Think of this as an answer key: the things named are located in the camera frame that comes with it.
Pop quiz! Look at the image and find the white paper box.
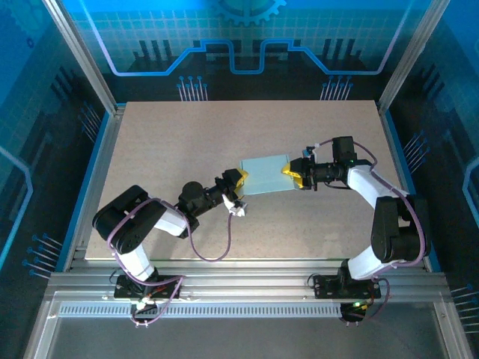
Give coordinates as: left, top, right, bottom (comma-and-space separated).
239, 153, 296, 196

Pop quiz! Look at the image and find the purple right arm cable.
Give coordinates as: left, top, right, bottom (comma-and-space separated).
314, 138, 430, 326

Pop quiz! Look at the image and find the aluminium frame post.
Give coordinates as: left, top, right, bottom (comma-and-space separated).
41, 0, 126, 115
377, 0, 456, 109

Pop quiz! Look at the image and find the white connector with wires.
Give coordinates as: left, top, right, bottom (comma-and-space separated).
130, 295, 158, 329

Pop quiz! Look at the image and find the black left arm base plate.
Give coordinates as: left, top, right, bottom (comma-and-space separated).
113, 274, 183, 300

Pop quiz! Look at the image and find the slotted grey cable duct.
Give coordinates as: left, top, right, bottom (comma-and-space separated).
58, 304, 344, 318

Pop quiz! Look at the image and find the wide aluminium frame rail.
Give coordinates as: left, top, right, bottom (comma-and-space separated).
43, 259, 452, 304

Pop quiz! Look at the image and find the aluminium side rail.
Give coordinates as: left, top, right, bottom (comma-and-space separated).
377, 102, 431, 272
61, 104, 126, 272

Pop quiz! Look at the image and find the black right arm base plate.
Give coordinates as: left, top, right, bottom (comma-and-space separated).
312, 274, 382, 300

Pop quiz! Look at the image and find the black round connector housing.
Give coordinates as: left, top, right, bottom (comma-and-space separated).
338, 301, 375, 327

